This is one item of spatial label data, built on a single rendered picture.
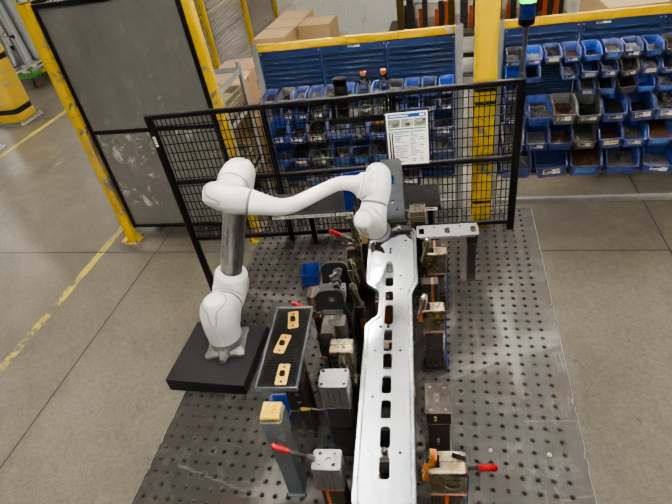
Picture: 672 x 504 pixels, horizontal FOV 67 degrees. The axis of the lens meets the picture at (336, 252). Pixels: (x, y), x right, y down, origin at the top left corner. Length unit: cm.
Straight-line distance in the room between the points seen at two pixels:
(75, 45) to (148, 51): 55
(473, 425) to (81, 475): 217
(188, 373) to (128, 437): 104
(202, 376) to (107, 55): 255
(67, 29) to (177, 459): 304
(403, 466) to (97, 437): 220
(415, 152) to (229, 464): 169
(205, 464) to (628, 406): 215
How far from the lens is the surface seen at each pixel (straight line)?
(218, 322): 226
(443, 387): 178
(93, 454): 339
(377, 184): 195
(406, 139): 266
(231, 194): 193
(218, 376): 233
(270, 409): 164
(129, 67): 407
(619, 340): 347
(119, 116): 431
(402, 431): 172
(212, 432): 224
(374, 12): 838
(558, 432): 212
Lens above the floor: 244
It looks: 37 degrees down
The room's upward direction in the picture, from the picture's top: 10 degrees counter-clockwise
